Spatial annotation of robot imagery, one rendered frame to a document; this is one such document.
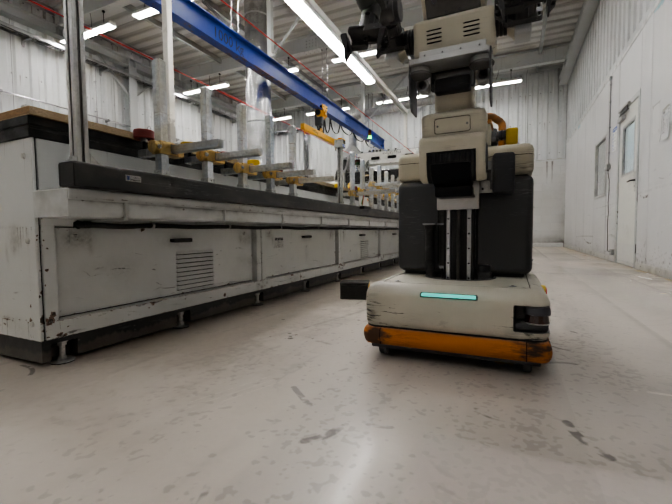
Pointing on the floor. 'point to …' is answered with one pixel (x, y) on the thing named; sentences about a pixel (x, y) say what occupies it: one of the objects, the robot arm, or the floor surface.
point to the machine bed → (142, 253)
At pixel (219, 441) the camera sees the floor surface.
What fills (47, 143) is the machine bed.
